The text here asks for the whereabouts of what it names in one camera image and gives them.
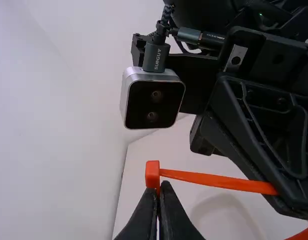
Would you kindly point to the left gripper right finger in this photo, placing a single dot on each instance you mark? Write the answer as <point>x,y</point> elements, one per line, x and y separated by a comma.
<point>173,220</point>

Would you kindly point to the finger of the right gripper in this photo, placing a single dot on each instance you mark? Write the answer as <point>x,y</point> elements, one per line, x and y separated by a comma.
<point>231,130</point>
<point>298,213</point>

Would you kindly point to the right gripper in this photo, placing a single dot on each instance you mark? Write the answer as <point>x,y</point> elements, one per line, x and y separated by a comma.
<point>281,62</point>

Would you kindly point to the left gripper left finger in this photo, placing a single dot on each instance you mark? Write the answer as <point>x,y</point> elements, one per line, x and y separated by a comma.
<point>143,220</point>

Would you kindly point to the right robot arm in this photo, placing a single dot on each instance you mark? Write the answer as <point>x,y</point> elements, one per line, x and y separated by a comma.
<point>206,12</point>

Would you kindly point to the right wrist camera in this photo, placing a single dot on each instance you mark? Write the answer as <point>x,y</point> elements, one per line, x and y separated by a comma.
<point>153,105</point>

